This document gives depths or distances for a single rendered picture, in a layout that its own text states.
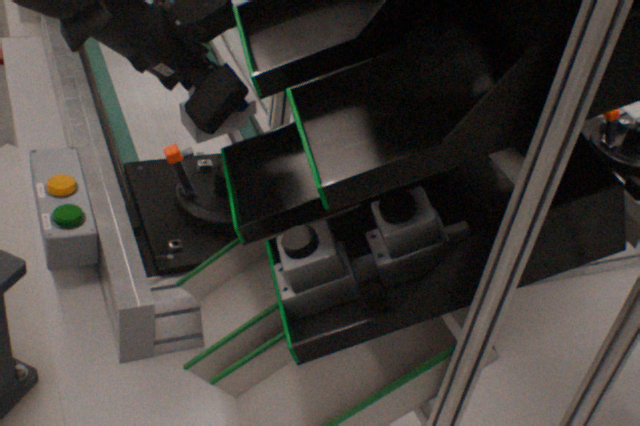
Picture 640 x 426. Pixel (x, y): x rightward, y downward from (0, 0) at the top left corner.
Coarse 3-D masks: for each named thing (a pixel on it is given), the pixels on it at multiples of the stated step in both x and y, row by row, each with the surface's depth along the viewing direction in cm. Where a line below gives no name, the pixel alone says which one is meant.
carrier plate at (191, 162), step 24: (144, 168) 119; (168, 168) 119; (144, 192) 114; (168, 192) 115; (144, 216) 110; (168, 216) 111; (168, 240) 107; (192, 240) 108; (216, 240) 108; (168, 264) 103; (192, 264) 104
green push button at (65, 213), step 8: (56, 208) 109; (64, 208) 109; (72, 208) 109; (80, 208) 109; (56, 216) 107; (64, 216) 107; (72, 216) 108; (80, 216) 108; (56, 224) 107; (64, 224) 107; (72, 224) 107
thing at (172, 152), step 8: (176, 144) 107; (168, 152) 106; (176, 152) 106; (184, 152) 107; (192, 152) 107; (168, 160) 106; (176, 160) 106; (176, 168) 107; (184, 168) 109; (184, 176) 109; (184, 184) 110
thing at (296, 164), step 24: (240, 144) 83; (264, 144) 84; (288, 144) 84; (240, 168) 84; (264, 168) 82; (288, 168) 81; (240, 192) 81; (264, 192) 80; (288, 192) 79; (312, 192) 78; (240, 216) 78; (264, 216) 74; (288, 216) 74; (312, 216) 75; (240, 240) 75
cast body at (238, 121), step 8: (192, 88) 86; (184, 104) 88; (184, 112) 88; (240, 112) 88; (248, 112) 91; (256, 112) 92; (184, 120) 89; (232, 120) 88; (240, 120) 89; (192, 128) 87; (224, 128) 89; (232, 128) 89; (240, 128) 90; (192, 136) 88; (200, 136) 87; (208, 136) 88; (216, 136) 89
